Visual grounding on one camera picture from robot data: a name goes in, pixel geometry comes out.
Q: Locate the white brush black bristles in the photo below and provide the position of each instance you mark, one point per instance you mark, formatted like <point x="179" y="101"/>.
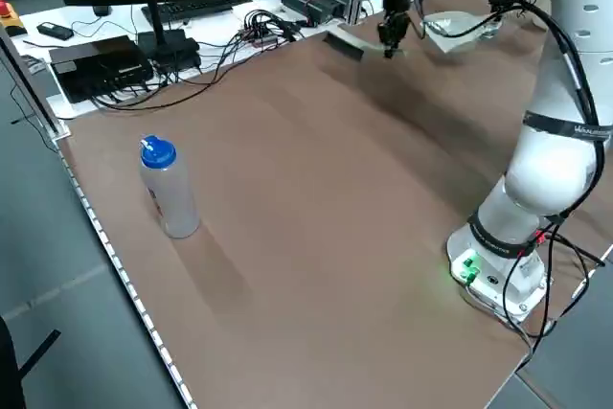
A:
<point x="345" y="45"/>

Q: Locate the pale plastic dustpan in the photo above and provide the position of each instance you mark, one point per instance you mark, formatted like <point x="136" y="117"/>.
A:
<point x="455" y="30"/>

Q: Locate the black finned power supply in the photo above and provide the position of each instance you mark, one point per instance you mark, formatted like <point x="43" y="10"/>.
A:
<point x="311" y="2"/>

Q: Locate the black keyboard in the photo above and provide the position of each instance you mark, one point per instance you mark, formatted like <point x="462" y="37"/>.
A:
<point x="201" y="6"/>

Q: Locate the clear bottle blue cap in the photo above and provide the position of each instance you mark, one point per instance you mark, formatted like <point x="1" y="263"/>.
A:
<point x="174" y="198"/>

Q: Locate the black computer mouse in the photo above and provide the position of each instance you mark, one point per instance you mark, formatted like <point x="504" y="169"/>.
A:
<point x="101" y="10"/>

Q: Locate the black flat electronics box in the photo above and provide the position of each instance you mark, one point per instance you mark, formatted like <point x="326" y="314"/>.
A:
<point x="96" y="64"/>

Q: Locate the black handheld remote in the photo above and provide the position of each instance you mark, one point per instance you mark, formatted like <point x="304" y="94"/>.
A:
<point x="55" y="30"/>

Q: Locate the red emergency stop button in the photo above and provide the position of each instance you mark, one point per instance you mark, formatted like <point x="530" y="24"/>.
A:
<point x="6" y="9"/>

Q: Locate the clear frame rail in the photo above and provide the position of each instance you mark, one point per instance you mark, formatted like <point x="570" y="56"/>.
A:
<point x="56" y="130"/>

